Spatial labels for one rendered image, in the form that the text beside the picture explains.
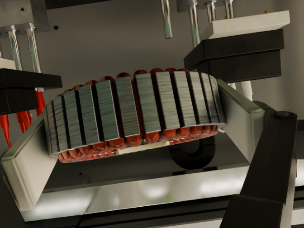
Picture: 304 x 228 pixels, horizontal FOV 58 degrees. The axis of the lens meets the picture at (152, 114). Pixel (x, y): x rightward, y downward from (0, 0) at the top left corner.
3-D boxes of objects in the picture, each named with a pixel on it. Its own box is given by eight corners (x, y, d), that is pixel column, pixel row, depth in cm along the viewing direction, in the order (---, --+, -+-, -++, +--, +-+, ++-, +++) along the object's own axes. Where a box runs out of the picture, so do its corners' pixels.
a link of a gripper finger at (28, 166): (34, 210, 13) (19, 213, 13) (64, 147, 20) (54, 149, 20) (13, 156, 12) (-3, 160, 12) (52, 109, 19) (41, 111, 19)
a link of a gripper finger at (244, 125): (249, 111, 13) (265, 109, 13) (210, 79, 19) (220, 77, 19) (252, 168, 14) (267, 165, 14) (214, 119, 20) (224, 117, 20)
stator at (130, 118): (2, 89, 13) (10, 168, 12) (237, 45, 13) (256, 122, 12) (73, 120, 24) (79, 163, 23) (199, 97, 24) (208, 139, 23)
